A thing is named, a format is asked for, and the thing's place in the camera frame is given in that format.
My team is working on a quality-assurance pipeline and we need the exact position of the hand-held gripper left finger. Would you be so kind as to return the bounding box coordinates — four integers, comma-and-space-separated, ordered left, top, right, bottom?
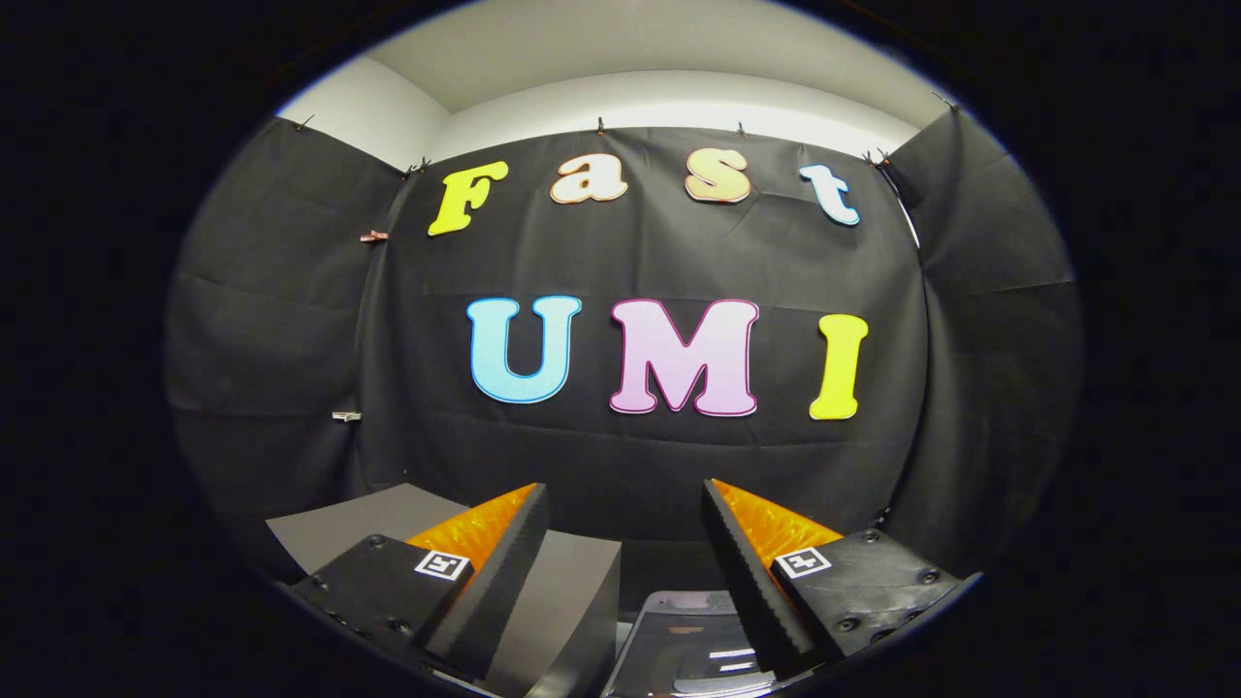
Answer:
291, 482, 550, 682

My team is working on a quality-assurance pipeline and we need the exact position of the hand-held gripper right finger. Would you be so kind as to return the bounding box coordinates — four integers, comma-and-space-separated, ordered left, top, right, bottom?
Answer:
700, 478, 971, 677

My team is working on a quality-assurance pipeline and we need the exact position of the grey washing machine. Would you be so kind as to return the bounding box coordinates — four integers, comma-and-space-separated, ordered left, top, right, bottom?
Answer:
601, 587, 781, 698

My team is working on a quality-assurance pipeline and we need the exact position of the black backdrop cloth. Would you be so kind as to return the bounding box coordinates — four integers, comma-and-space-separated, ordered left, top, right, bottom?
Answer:
165, 92, 1082, 583

